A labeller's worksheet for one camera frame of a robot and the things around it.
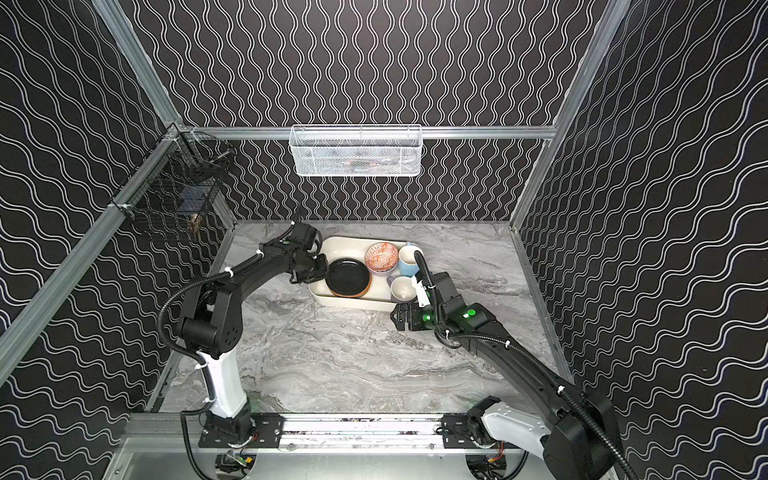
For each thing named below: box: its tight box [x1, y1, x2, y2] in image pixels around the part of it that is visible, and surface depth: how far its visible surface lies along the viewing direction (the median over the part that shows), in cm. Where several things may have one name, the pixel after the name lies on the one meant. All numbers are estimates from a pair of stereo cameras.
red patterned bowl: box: [364, 241, 399, 276], surface depth 105 cm
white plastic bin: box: [309, 237, 406, 312], surface depth 101 cm
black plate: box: [325, 258, 370, 296], surface depth 101 cm
